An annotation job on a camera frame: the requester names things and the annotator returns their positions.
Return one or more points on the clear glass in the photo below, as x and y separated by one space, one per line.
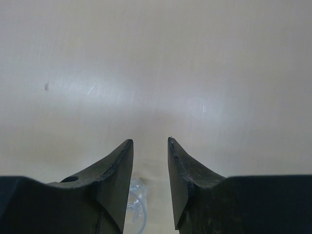
136 212

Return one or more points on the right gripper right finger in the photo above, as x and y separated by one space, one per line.
205 202

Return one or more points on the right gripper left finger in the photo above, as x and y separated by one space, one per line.
92 201

